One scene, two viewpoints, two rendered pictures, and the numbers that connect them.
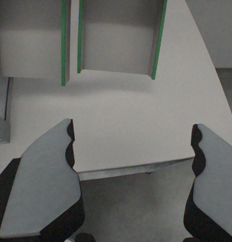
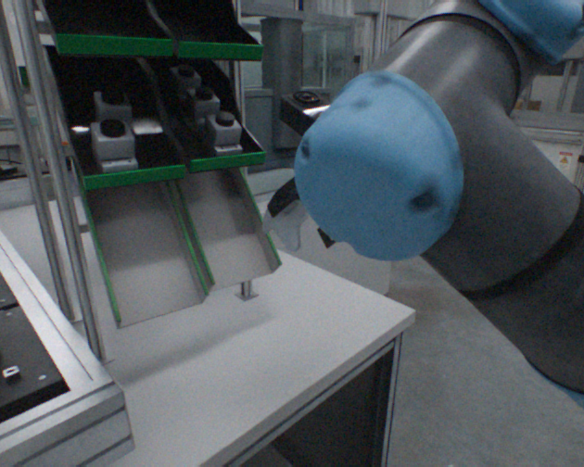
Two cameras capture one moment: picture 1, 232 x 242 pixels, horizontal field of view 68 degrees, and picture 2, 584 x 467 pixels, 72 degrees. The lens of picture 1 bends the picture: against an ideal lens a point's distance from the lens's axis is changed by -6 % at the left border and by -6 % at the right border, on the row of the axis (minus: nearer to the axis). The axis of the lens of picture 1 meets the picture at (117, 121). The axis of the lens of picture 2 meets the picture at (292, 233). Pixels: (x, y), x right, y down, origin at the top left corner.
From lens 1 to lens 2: 0.44 m
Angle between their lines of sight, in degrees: 49
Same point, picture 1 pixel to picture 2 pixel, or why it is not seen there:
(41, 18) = (155, 253)
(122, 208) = not seen: outside the picture
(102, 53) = (222, 269)
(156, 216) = not seen: outside the picture
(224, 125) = (379, 304)
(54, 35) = (172, 264)
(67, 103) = (192, 368)
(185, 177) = not seen: outside the picture
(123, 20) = (227, 236)
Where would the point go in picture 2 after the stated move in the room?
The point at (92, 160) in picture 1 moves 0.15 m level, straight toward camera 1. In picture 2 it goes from (269, 400) to (352, 456)
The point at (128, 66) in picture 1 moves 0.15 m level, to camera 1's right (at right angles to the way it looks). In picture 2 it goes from (251, 271) to (326, 258)
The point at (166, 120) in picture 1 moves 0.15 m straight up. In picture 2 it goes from (318, 328) to (320, 259)
